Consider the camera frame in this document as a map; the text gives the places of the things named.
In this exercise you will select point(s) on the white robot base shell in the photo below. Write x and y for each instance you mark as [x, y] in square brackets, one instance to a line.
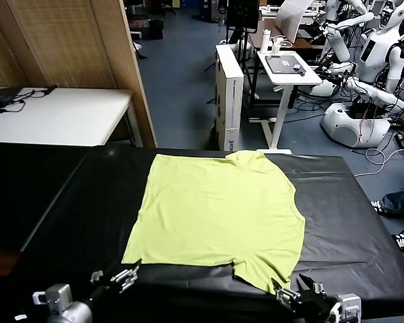
[323, 88]

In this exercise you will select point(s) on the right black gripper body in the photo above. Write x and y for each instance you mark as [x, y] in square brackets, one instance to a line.
[318, 306]

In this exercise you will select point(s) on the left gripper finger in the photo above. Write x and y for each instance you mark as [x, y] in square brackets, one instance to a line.
[97, 276]
[124, 277]

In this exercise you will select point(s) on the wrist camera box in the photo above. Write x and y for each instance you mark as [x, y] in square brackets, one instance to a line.
[54, 297]
[348, 306]

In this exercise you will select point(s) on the black power strip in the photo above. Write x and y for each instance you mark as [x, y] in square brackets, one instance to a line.
[401, 140]

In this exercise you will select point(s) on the yellow-green printed T-shirt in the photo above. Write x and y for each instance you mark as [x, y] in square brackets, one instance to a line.
[215, 215]

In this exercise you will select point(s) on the brown wooden desk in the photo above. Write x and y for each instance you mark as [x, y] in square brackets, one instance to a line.
[303, 43]

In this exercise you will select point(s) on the white humanoid robot raised arm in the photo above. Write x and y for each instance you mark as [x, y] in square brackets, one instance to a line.
[338, 43]

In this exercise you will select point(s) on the white standing desk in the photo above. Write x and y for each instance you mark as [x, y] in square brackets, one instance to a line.
[289, 78]

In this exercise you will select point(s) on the grey closed laptop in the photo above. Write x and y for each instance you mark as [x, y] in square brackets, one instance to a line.
[283, 64]

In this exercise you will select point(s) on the tall white cardboard box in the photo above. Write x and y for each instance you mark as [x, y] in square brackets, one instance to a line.
[229, 101]

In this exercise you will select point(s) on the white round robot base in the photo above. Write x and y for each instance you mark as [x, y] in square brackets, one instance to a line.
[351, 126]

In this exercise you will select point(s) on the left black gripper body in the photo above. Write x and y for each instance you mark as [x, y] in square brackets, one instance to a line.
[102, 294]

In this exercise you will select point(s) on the black trash bin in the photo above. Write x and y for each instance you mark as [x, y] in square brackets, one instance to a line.
[157, 29]

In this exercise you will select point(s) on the white bottle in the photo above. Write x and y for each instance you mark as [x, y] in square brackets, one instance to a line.
[265, 42]

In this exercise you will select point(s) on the black table cover sheet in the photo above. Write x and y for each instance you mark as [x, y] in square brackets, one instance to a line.
[340, 218]

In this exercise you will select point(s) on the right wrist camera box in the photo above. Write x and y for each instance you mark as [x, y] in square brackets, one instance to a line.
[348, 306]

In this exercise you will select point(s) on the black monitor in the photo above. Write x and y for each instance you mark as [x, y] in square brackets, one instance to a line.
[242, 13]

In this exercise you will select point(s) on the black side table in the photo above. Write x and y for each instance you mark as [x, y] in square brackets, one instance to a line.
[20, 188]

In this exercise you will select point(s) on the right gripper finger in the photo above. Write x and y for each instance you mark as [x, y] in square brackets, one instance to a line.
[314, 287]
[287, 296]

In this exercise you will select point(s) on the wooden partition screen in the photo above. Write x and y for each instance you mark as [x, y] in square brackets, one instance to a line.
[70, 43]

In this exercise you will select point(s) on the white humanoid robot black chest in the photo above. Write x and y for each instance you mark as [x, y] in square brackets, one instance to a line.
[378, 50]

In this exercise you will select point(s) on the small black device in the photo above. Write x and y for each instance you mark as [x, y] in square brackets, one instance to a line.
[299, 69]

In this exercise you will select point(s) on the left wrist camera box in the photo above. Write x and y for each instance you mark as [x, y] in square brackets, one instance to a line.
[54, 297]

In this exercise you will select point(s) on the white curved panel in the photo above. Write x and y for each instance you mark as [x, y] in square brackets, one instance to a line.
[291, 20]

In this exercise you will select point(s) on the blue jeans leg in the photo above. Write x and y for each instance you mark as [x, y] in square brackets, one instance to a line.
[402, 198]

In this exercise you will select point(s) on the black bag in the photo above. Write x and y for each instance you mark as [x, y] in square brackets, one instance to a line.
[1, 98]

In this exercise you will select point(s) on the black monitor tripod stand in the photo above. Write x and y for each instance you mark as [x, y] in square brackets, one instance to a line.
[245, 67]

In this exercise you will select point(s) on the white rectangular table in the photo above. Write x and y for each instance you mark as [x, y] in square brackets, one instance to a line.
[70, 114]

